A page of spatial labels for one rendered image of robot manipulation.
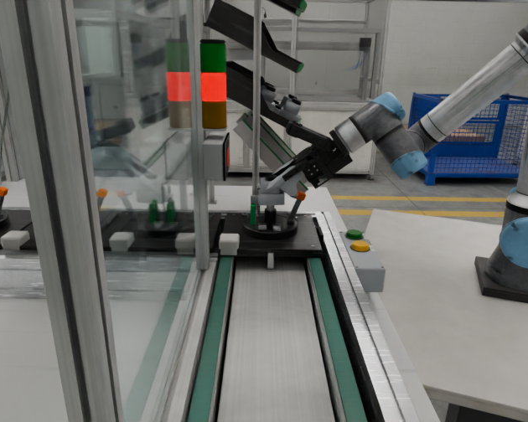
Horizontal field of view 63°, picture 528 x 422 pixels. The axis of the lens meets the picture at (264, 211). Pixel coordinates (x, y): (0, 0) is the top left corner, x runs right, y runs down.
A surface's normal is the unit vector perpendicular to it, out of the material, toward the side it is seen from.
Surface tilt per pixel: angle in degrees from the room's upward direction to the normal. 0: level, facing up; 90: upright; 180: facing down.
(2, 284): 90
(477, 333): 0
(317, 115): 90
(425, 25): 90
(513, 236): 97
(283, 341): 0
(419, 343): 0
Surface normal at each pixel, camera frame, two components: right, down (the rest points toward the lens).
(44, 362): 0.02, -0.94
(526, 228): -0.50, 0.40
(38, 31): 0.00, 0.34
